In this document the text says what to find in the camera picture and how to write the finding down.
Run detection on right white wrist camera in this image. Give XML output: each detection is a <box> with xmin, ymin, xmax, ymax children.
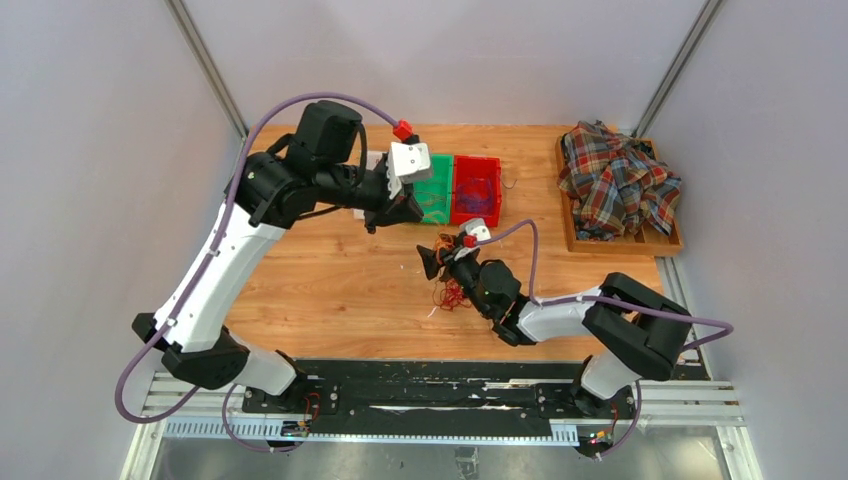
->
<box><xmin>459</xmin><ymin>217</ymin><xmax>492</xmax><ymax>248</ymax></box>

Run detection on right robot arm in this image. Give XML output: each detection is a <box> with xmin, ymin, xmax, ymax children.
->
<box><xmin>416</xmin><ymin>246</ymin><xmax>691</xmax><ymax>417</ymax></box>

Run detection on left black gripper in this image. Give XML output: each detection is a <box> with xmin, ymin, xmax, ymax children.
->
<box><xmin>319</xmin><ymin>161</ymin><xmax>425</xmax><ymax>235</ymax></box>

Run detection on tangled red and purple cables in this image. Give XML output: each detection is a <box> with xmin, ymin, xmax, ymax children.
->
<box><xmin>430</xmin><ymin>231</ymin><xmax>473</xmax><ymax>313</ymax></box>

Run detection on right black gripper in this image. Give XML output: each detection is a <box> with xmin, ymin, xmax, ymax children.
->
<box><xmin>418</xmin><ymin>234</ymin><xmax>493</xmax><ymax>318</ymax></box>

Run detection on plaid cloth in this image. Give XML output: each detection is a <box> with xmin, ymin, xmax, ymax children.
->
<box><xmin>558</xmin><ymin>121</ymin><xmax>683</xmax><ymax>241</ymax></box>

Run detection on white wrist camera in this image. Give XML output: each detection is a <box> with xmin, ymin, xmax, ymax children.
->
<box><xmin>387</xmin><ymin>142</ymin><xmax>433</xmax><ymax>199</ymax></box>
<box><xmin>459</xmin><ymin>217</ymin><xmax>492</xmax><ymax>248</ymax></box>

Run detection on purple wire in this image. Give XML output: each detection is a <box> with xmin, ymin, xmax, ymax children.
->
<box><xmin>453</xmin><ymin>170</ymin><xmax>519</xmax><ymax>217</ymax></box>

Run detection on brown orange wire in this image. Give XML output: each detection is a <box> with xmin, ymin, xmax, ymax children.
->
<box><xmin>415</xmin><ymin>188</ymin><xmax>452</xmax><ymax>217</ymax></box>

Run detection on green plastic bin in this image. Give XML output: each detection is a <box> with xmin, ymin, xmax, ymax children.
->
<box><xmin>414</xmin><ymin>154</ymin><xmax>454</xmax><ymax>225</ymax></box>

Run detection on aluminium frame rail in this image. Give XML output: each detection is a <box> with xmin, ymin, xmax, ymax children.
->
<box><xmin>121</xmin><ymin>379</ymin><xmax>763</xmax><ymax>479</ymax></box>

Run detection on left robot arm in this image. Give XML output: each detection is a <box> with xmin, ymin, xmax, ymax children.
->
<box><xmin>132</xmin><ymin>100</ymin><xmax>432</xmax><ymax>413</ymax></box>

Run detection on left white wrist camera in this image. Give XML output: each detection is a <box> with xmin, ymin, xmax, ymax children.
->
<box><xmin>387</xmin><ymin>142</ymin><xmax>433</xmax><ymax>199</ymax></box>

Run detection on red plastic bin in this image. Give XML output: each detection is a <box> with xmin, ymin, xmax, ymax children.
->
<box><xmin>450</xmin><ymin>155</ymin><xmax>502</xmax><ymax>227</ymax></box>

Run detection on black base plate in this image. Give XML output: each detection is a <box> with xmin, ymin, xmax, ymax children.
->
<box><xmin>241</xmin><ymin>360</ymin><xmax>635</xmax><ymax>439</ymax></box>

